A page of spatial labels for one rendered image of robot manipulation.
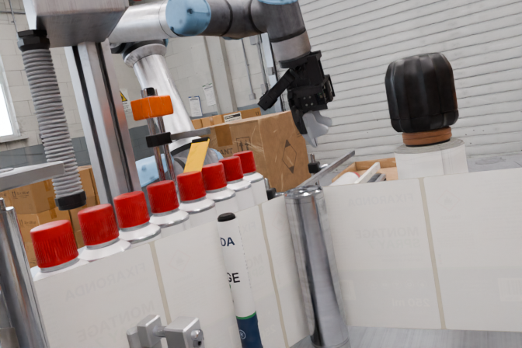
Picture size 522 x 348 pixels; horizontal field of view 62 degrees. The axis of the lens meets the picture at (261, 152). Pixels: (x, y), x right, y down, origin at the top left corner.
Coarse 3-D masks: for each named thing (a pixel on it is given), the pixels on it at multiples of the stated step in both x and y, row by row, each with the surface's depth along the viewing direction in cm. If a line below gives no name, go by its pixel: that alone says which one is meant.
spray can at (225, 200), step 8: (208, 168) 59; (216, 168) 60; (208, 176) 59; (216, 176) 60; (224, 176) 61; (208, 184) 60; (216, 184) 60; (224, 184) 60; (208, 192) 60; (216, 192) 60; (224, 192) 60; (232, 192) 61; (216, 200) 59; (224, 200) 59; (232, 200) 60; (216, 208) 59; (224, 208) 59; (232, 208) 60
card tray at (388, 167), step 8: (368, 160) 168; (376, 160) 167; (384, 160) 165; (392, 160) 164; (352, 168) 166; (360, 168) 170; (368, 168) 168; (384, 168) 165; (392, 168) 162; (336, 176) 149; (392, 176) 148
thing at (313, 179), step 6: (354, 150) 137; (342, 156) 128; (348, 156) 130; (336, 162) 120; (342, 162) 124; (330, 168) 115; (318, 174) 107; (324, 174) 110; (306, 180) 102; (312, 180) 103
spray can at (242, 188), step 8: (224, 160) 64; (232, 160) 64; (224, 168) 64; (232, 168) 64; (240, 168) 65; (232, 176) 64; (240, 176) 65; (232, 184) 64; (240, 184) 64; (248, 184) 65; (240, 192) 64; (248, 192) 64; (240, 200) 64; (248, 200) 64; (240, 208) 64
